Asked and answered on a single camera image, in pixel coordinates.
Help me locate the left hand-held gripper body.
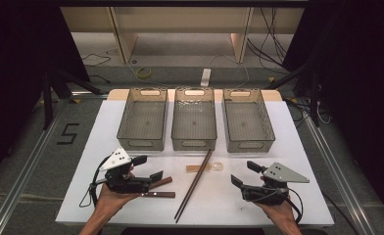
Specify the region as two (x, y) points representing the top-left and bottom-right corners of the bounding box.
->
(99, 147), (153, 195)

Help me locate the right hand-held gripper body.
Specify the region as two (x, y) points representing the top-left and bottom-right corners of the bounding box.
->
(241, 162), (311, 207)

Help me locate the dark brown wooden chopstick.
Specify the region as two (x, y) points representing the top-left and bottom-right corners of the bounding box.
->
(174, 150), (214, 224)
(173, 149), (212, 220)

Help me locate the clear spoon with wooden handle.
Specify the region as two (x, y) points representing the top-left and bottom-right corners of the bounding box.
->
(185, 162), (224, 174)

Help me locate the smoky clear plastic bin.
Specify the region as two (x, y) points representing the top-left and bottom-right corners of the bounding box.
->
(221, 87), (276, 154)
(116, 87), (168, 152)
(170, 86), (218, 152)

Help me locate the person's left hand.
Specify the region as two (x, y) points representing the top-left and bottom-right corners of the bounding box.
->
(94, 182), (141, 215)

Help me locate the person's right hand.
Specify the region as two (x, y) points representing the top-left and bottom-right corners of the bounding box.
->
(254, 197), (298, 226)

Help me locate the white table sheet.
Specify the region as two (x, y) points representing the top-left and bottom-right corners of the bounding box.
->
(55, 99), (335, 227)

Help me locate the yellow tape roll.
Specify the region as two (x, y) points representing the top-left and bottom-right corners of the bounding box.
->
(136, 67), (153, 79)

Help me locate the black metal stand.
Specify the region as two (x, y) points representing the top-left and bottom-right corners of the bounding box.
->
(264, 61), (322, 128)
(41, 68), (104, 130)

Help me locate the beige wooden shelf unit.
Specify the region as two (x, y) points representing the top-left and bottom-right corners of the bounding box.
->
(60, 6), (306, 65)

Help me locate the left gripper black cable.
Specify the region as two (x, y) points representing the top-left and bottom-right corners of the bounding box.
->
(78, 164), (108, 209)

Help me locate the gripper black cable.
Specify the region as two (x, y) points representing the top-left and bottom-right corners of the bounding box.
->
(78, 164), (108, 209)
(282, 187), (304, 225)

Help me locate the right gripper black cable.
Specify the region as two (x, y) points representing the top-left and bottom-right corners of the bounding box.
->
(282, 187), (304, 225)

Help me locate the aluminium floor rail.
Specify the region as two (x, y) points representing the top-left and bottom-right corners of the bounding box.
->
(301, 112), (379, 235)
(0, 97), (74, 235)

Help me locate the thin white floor cable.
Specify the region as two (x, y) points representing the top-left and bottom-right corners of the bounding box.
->
(126, 62), (169, 88)

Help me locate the white power strip cable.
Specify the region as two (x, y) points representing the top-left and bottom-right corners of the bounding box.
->
(209, 53), (251, 89)

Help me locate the thin black floor cable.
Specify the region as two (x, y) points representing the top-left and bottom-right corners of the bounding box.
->
(81, 53), (112, 69)

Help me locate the bundle of black cables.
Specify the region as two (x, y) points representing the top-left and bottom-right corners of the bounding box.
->
(246, 7), (293, 75)

